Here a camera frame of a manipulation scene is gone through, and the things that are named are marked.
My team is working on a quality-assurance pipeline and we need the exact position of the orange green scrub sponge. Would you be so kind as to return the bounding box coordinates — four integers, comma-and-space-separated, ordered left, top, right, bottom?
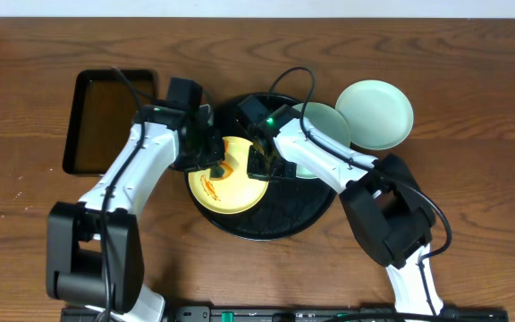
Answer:
210, 162, 233, 180

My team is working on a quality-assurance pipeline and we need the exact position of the yellow plate with stain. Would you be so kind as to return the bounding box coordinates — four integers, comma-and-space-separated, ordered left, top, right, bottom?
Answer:
187, 136, 269, 215

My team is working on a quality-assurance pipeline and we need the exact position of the mint green plate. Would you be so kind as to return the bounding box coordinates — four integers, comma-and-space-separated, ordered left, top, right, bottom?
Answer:
335, 80, 414, 150
291, 101, 352, 180

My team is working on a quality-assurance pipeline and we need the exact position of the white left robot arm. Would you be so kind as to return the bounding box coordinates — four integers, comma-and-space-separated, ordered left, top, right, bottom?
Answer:
46, 104, 224, 321

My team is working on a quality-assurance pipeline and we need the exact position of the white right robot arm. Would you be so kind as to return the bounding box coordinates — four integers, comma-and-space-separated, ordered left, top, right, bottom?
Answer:
236, 106, 443, 316

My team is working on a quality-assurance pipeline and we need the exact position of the round black serving tray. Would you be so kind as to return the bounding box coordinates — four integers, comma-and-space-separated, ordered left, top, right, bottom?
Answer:
185, 95, 335, 241

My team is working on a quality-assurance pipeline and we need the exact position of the black rectangular water tray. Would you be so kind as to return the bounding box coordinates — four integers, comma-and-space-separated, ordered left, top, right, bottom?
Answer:
63, 69, 137, 175

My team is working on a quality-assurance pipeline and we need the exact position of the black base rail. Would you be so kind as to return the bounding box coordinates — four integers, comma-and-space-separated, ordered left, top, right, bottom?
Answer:
59, 304, 509, 322

